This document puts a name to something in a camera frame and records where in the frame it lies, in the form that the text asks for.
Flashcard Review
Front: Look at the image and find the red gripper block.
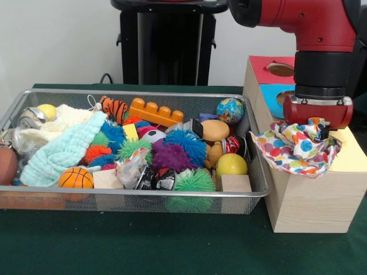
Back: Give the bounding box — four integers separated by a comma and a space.
283, 95, 354, 142

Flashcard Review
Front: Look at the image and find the polka dot cloth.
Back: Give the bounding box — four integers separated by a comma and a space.
248, 130, 342, 179
270, 116, 342, 157

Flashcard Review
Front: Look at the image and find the wooden box with three holes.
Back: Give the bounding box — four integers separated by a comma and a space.
243, 55, 367, 234

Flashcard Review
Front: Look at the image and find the shallow mesh toy bin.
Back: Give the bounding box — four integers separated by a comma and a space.
0, 88, 272, 215

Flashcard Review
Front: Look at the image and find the green cloth side table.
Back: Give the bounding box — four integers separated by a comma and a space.
352, 93, 367, 128

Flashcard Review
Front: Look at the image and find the black upright bar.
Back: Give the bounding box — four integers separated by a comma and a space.
354, 4, 367, 100

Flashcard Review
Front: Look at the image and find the globe print ball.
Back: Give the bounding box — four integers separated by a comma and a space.
216, 97, 244, 124

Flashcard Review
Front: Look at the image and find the smooth yellow ball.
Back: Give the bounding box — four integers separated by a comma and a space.
216, 153, 248, 178

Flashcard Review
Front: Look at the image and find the purple spiky ball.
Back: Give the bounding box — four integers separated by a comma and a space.
151, 139, 192, 174

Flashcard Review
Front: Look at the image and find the dark green tablecloth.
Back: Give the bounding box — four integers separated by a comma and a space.
0, 82, 367, 275

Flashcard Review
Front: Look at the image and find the orange toy basketball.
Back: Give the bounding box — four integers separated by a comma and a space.
58, 167, 95, 189

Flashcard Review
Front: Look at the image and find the cream knitted cloth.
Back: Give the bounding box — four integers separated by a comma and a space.
19, 103, 95, 144

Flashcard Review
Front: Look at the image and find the light blue cloth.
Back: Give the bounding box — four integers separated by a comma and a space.
19, 111, 108, 187

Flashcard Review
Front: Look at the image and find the brown toy football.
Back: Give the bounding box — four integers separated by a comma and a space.
0, 147, 19, 186

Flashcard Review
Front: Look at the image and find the green stringy ball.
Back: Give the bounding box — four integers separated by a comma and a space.
173, 168, 217, 192
116, 139, 154, 161

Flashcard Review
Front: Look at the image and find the blue stringy ball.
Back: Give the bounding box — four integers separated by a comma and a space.
163, 128, 209, 168

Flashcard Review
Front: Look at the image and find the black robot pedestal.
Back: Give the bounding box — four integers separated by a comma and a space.
110, 0, 232, 86

